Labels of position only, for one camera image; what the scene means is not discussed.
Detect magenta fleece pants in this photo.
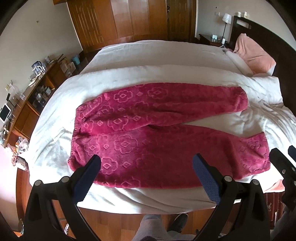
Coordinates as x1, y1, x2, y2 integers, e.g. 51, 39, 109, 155
68, 83, 270, 189

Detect wooden sideboard cabinet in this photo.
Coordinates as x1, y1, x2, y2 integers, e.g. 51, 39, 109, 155
3, 62, 66, 147

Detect white tablet device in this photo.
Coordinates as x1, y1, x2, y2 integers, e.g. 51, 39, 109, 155
0, 104, 11, 123

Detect wooden wardrobe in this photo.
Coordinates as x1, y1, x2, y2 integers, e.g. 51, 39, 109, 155
66, 0, 197, 53

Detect grey trouser leg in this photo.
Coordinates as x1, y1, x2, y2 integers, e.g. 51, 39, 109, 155
132, 214, 195, 241

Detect dark wooden headboard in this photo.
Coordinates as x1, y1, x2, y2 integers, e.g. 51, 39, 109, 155
229, 16, 295, 108

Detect dark wooden nightstand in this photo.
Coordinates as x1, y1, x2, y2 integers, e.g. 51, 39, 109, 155
199, 34, 223, 47

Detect pink pillow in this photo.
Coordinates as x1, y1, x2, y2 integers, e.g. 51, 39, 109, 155
234, 34, 276, 75

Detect white bedside lamp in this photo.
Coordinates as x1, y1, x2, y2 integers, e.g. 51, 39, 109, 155
221, 13, 232, 45

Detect white bed blanket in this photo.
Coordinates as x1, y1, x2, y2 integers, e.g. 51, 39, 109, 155
26, 41, 295, 214

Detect light blue bin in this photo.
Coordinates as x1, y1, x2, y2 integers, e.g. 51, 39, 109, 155
71, 54, 80, 66

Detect black shoe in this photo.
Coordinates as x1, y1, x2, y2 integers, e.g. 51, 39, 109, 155
167, 213, 188, 233

